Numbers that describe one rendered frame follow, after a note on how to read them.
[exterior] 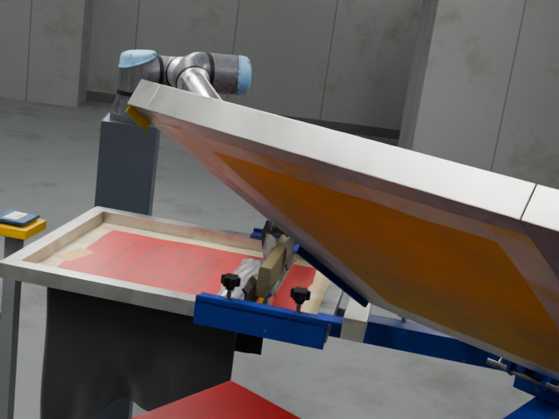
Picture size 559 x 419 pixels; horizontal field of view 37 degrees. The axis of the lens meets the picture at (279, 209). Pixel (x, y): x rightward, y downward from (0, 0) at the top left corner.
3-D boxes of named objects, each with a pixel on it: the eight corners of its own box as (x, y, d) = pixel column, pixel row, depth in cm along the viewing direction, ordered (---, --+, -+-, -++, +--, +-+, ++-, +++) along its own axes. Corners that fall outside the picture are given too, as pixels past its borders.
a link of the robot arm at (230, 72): (149, 54, 284) (211, 51, 237) (190, 58, 291) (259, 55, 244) (147, 90, 286) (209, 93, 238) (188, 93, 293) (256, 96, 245)
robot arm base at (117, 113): (112, 113, 288) (115, 84, 285) (156, 119, 289) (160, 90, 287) (106, 120, 273) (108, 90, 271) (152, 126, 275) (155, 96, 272)
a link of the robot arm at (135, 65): (111, 86, 281) (115, 45, 277) (150, 89, 287) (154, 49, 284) (122, 92, 271) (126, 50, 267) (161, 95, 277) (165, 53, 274)
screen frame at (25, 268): (-3, 277, 197) (-2, 262, 196) (96, 217, 253) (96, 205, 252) (325, 343, 185) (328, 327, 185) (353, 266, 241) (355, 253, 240)
